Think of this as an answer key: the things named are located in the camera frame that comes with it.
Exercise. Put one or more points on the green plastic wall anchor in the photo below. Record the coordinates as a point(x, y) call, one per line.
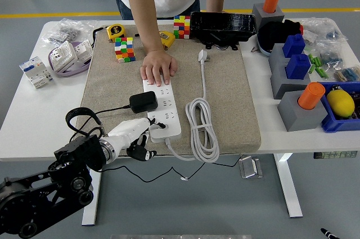
point(319, 62)
point(318, 71)
point(315, 60)
point(311, 58)
point(312, 69)
point(324, 73)

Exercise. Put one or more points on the person's right forearm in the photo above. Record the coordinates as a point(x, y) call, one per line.
point(143, 5)

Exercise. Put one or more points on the yellow lemon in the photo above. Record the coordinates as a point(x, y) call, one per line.
point(341, 104)

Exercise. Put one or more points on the light blue bowl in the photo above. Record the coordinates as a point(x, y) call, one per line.
point(264, 50)

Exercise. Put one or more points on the person's right hand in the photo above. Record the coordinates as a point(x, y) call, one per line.
point(157, 64)

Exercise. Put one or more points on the clear bag of blue parts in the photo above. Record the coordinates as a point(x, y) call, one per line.
point(332, 57)

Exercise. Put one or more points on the orange cylinder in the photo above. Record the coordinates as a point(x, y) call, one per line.
point(271, 1)
point(311, 97)

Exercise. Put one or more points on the yellow tape measure black label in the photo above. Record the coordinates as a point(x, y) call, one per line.
point(116, 31)

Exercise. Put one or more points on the white table leg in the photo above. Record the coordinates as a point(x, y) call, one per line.
point(289, 191)
point(91, 211)

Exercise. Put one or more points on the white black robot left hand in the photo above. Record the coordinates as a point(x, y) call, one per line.
point(126, 133)

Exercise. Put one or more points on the blue block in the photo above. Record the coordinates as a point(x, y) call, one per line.
point(294, 45)
point(298, 67)

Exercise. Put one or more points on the white wall socket panel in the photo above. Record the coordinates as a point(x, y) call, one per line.
point(64, 54)
point(83, 50)

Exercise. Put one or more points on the clear bag of metal screws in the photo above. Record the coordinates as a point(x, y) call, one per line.
point(67, 31)

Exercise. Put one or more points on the silver metal bracket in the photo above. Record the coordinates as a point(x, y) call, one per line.
point(250, 167)

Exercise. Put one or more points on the blue plastic bin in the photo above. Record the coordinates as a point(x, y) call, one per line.
point(334, 126)

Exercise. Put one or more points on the grey block with hole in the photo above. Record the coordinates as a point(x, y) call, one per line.
point(298, 119)
point(261, 15)
point(279, 81)
point(277, 54)

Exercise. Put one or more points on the grey-brown mat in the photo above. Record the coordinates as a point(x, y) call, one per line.
point(225, 109)

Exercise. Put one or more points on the white circuit breaker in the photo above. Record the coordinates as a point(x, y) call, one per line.
point(36, 71)

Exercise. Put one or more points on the black plug adapter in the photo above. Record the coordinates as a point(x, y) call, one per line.
point(143, 102)

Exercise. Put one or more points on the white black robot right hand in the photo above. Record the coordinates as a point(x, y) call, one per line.
point(327, 234)

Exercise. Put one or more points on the white power strip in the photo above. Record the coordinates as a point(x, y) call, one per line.
point(173, 130)

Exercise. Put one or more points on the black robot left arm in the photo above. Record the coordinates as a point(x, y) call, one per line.
point(78, 152)

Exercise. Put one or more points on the small black white toy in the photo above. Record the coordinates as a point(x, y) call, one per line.
point(335, 88)

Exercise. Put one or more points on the clear plastic bag of parts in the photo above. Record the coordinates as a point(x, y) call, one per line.
point(323, 29)

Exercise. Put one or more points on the purple tray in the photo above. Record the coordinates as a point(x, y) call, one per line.
point(70, 72)

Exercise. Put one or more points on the table height control panel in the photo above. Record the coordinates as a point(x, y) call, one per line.
point(334, 155)

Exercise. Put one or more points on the multicoloured puzzle cube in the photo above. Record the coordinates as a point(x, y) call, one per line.
point(125, 50)
point(182, 26)

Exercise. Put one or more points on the clear bag of resistors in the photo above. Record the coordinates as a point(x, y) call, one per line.
point(347, 74)

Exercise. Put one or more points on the black box in plastic wrap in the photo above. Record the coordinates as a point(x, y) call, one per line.
point(222, 25)

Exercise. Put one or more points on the yellow tape measure chrome clip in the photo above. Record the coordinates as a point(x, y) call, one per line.
point(168, 39)

